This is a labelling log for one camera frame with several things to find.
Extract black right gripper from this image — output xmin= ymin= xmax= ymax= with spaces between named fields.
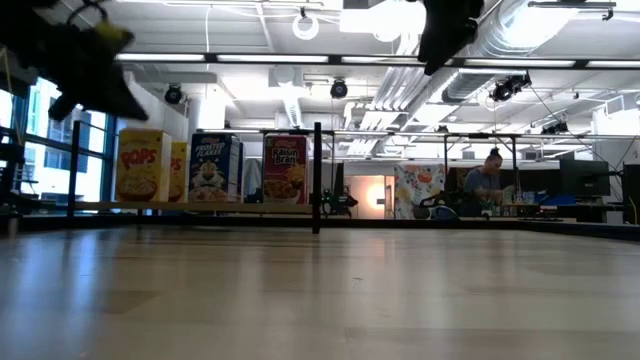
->
xmin=417 ymin=0 xmax=485 ymax=76

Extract black monitor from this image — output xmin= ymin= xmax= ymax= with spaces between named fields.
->
xmin=621 ymin=163 xmax=640 ymax=225
xmin=558 ymin=158 xmax=612 ymax=198

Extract pink Raisin Bran cereal box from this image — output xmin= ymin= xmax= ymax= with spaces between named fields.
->
xmin=263 ymin=134 xmax=310 ymax=205

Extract floral patterned cloth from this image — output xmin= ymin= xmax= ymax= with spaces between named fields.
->
xmin=393 ymin=163 xmax=447 ymax=220

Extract black table edge bar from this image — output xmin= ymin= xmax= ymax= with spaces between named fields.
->
xmin=0 ymin=212 xmax=640 ymax=242

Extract person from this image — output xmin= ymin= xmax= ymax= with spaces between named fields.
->
xmin=462 ymin=147 xmax=517 ymax=219

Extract black robot with green parts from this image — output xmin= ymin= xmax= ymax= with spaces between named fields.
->
xmin=319 ymin=187 xmax=359 ymax=218

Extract yellow Corn Pops cereal box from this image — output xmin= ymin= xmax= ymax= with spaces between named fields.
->
xmin=169 ymin=141 xmax=190 ymax=203
xmin=115 ymin=128 xmax=173 ymax=203

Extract silver ventilation duct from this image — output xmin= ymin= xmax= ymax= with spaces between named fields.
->
xmin=442 ymin=0 xmax=581 ymax=104

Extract white ceiling ring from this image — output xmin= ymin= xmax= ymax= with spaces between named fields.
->
xmin=291 ymin=13 xmax=321 ymax=42

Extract yellow tape label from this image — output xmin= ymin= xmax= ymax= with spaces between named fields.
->
xmin=94 ymin=22 xmax=135 ymax=47

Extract overhead light bar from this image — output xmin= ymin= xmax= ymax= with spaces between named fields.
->
xmin=113 ymin=51 xmax=640 ymax=71

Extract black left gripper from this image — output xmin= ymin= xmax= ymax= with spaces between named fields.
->
xmin=34 ymin=24 xmax=150 ymax=123

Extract black aluminium frame rails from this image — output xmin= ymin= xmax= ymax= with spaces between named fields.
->
xmin=0 ymin=124 xmax=26 ymax=239

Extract dark rounded device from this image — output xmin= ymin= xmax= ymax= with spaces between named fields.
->
xmin=412 ymin=192 xmax=459 ymax=221

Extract black ceiling spotlight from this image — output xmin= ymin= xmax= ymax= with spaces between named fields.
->
xmin=328 ymin=77 xmax=350 ymax=100
xmin=163 ymin=83 xmax=184 ymax=106
xmin=488 ymin=72 xmax=533 ymax=104

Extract wooden shelf with black frame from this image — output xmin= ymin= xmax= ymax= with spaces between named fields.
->
xmin=66 ymin=119 xmax=324 ymax=235

